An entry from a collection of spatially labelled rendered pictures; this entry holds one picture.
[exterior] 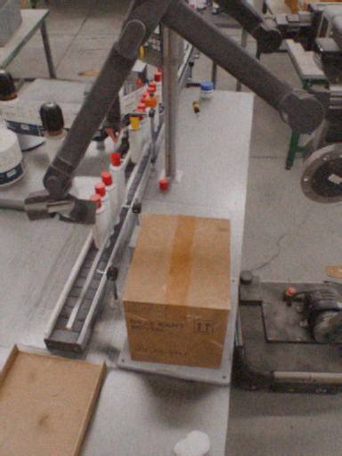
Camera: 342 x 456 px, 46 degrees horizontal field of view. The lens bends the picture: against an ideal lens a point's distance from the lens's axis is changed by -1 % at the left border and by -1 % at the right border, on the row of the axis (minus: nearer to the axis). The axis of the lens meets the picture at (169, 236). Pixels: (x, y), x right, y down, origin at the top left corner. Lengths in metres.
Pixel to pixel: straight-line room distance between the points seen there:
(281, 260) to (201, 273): 1.66
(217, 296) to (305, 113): 0.43
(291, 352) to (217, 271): 1.02
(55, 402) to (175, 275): 0.45
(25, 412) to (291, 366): 1.15
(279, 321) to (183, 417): 1.00
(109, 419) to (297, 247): 1.90
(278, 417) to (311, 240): 1.21
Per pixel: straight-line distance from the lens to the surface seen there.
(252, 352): 1.89
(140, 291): 0.93
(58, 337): 1.18
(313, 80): 3.04
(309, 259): 2.65
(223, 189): 1.68
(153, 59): 1.53
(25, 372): 1.20
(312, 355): 1.94
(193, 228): 1.07
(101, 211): 1.26
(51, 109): 1.56
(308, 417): 2.08
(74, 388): 1.15
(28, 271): 1.43
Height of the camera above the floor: 1.85
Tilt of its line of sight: 44 degrees down
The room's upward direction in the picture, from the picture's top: straight up
